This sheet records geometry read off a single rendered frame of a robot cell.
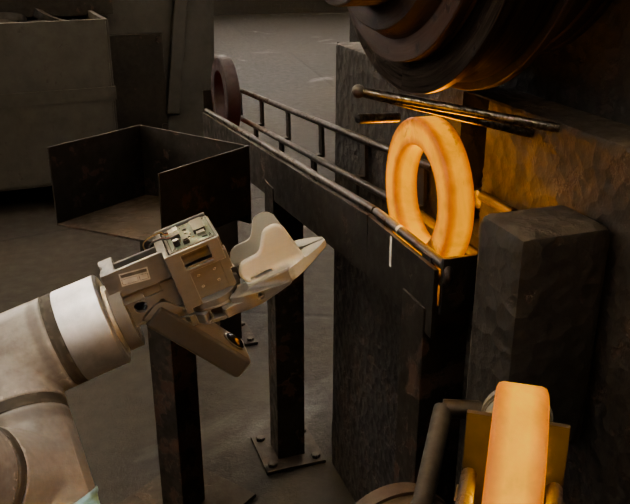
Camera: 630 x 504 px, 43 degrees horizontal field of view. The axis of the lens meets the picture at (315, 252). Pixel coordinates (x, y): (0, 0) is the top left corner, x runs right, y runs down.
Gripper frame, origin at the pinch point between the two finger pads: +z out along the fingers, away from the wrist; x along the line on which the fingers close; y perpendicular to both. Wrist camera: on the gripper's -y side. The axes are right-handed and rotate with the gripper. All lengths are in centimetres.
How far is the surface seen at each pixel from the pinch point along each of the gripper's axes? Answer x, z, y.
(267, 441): 72, -11, -75
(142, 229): 53, -16, -11
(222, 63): 118, 14, -5
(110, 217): 63, -21, -11
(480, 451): -26.9, 2.2, -7.0
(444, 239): 4.9, 15.4, -7.6
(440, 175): 6.9, 17.5, -1.0
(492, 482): -38.5, -1.5, 2.0
